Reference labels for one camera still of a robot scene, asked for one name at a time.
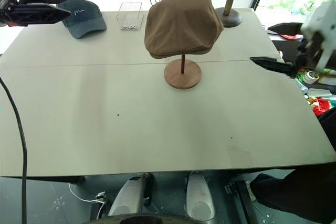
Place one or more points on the black table underframe bar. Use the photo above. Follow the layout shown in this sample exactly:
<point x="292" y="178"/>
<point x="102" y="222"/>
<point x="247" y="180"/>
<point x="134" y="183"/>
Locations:
<point x="57" y="179"/>

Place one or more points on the wooden hat stand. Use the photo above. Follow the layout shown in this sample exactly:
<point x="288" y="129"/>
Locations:
<point x="183" y="77"/>

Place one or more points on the clear plastic box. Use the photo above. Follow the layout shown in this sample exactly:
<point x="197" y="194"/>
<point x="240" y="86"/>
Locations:
<point x="130" y="14"/>

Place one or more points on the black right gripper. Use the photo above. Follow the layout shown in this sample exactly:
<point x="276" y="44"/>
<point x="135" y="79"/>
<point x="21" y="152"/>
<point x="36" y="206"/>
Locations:
<point x="313" y="48"/>

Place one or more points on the dark rounded robot torso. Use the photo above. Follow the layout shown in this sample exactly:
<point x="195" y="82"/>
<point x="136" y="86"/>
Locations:
<point x="149" y="220"/>

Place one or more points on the person in black clothes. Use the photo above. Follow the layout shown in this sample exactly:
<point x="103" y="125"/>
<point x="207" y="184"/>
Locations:
<point x="296" y="192"/>

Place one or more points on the navy baseball cap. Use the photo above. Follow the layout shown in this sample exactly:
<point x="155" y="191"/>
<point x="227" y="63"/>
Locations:
<point x="84" y="19"/>

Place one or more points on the white tape roll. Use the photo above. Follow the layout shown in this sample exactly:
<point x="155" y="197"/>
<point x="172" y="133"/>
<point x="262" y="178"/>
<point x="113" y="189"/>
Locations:
<point x="310" y="77"/>

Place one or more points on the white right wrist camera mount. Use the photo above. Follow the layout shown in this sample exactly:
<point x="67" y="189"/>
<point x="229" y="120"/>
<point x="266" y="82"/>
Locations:
<point x="324" y="19"/>

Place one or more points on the brown cap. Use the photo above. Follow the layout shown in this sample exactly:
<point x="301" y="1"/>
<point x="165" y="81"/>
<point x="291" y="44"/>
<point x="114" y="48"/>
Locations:
<point x="181" y="22"/>

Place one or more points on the red plastic item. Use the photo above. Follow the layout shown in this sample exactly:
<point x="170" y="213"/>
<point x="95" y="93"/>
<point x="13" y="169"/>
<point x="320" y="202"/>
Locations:
<point x="322" y="106"/>

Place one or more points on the black side shelf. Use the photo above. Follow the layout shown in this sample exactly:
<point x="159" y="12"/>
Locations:
<point x="286" y="48"/>

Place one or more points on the silver robot left leg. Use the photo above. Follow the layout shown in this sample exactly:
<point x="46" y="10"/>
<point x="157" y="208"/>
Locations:
<point x="128" y="197"/>

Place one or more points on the silver robot right leg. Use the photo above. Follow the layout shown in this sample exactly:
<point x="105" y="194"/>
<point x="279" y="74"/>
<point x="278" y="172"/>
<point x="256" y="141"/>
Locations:
<point x="199" y="197"/>

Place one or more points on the black table leg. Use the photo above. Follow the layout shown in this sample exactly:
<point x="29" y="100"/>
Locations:
<point x="244" y="203"/>

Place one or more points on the silver robot leg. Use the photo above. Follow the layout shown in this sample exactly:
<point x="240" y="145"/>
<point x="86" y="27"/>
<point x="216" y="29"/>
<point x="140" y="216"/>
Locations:
<point x="128" y="197"/>
<point x="199" y="197"/>

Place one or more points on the white power plug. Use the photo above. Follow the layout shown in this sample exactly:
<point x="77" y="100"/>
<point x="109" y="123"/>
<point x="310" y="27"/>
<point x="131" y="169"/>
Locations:
<point x="101" y="203"/>

